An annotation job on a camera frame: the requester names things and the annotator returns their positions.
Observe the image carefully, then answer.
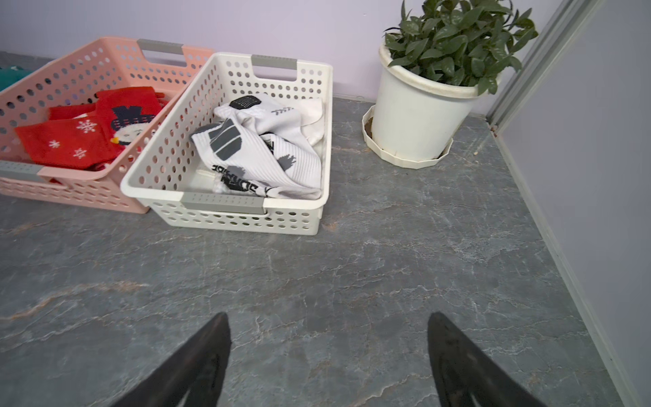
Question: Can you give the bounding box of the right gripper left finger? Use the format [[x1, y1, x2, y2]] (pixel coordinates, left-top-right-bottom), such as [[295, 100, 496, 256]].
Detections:
[[114, 312, 232, 406]]

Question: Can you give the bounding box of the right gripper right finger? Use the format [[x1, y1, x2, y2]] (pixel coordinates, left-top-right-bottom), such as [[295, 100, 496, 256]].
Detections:
[[427, 312, 543, 406]]

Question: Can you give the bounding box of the white sock grey bird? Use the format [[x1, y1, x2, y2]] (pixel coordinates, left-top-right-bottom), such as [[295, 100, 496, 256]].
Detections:
[[210, 166, 322, 200]]

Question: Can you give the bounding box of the white sock grey toe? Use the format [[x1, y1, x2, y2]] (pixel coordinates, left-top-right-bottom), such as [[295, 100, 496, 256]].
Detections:
[[191, 118, 321, 189]]

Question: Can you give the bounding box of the red santa sock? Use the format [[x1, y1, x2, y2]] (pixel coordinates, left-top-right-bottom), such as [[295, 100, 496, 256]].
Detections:
[[15, 117, 124, 170]]

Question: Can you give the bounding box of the white sock hexagon patch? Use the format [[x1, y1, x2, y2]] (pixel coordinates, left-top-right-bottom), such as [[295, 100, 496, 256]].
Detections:
[[214, 93, 310, 146]]

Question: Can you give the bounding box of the red penguin sock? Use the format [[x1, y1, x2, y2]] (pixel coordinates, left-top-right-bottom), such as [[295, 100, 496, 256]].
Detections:
[[95, 86, 165, 147]]

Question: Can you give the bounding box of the red fuzzy sock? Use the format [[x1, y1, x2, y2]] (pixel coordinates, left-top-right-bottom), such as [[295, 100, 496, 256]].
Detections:
[[47, 103, 97, 120]]

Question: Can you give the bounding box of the white plastic basket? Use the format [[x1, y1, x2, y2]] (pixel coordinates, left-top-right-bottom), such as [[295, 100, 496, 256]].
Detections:
[[120, 53, 333, 235]]

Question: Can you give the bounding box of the potted green plant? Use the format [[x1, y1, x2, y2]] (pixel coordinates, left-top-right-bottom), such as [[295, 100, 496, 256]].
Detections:
[[362, 0, 538, 170]]

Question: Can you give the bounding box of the green garden glove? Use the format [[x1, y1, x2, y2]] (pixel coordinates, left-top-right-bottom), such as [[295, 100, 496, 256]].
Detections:
[[0, 66, 32, 92]]

